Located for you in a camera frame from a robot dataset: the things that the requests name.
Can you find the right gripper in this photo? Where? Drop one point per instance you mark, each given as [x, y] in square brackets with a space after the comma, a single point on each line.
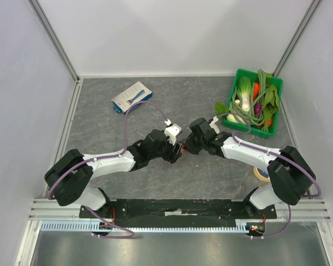
[193, 141]

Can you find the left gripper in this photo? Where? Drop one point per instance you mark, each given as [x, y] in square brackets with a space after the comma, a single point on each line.
[172, 157]

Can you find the pink paper box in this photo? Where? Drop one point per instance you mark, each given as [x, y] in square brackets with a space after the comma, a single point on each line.
[182, 149]

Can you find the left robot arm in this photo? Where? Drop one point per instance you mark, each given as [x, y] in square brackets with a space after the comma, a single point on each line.
[68, 180]

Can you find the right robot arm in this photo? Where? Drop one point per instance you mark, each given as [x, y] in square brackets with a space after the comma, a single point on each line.
[290, 176]

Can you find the blue razor box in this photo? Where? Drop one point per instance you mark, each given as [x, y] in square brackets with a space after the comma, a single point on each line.
[134, 94]

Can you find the green plastic bin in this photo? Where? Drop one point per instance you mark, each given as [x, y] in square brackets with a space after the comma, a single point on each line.
[264, 131]

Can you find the toy green beans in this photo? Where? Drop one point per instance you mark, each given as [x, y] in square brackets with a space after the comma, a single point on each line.
[263, 78]

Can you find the toy bok choy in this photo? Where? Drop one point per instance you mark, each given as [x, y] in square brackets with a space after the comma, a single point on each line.
[240, 102]

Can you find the masking tape roll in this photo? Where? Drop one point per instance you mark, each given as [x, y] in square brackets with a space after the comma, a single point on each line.
[261, 175]

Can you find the toy carrot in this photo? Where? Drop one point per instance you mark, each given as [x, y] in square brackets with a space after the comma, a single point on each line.
[256, 90]

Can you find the toy spinach leaf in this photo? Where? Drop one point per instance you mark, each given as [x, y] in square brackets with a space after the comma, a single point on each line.
[271, 103]

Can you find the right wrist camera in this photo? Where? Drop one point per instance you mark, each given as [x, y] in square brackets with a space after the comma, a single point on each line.
[213, 124]

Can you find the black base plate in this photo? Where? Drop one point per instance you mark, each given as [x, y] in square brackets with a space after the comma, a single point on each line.
[180, 213]

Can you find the slotted cable duct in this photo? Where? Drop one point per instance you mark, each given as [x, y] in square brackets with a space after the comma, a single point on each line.
[99, 227]

